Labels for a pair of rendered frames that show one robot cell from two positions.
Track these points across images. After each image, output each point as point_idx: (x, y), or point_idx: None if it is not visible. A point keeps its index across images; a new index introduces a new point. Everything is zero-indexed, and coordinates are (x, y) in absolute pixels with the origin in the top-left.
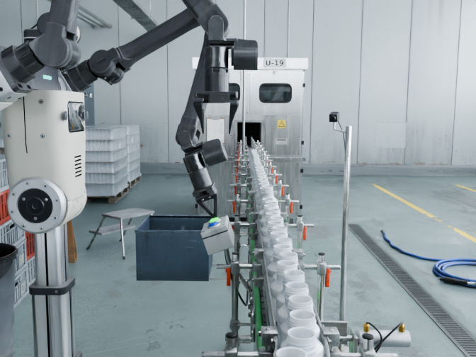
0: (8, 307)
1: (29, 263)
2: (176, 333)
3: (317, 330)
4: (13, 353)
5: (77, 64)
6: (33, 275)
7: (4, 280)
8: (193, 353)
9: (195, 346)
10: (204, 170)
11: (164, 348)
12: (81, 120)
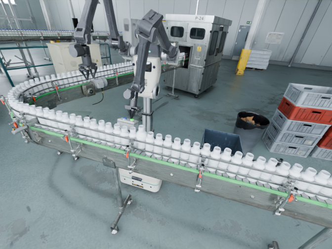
0: (246, 141)
1: (323, 149)
2: (286, 220)
3: (23, 110)
4: (244, 156)
5: (120, 48)
6: (324, 156)
7: (247, 131)
8: (262, 224)
9: (272, 227)
10: (130, 99)
11: (264, 209)
12: (147, 67)
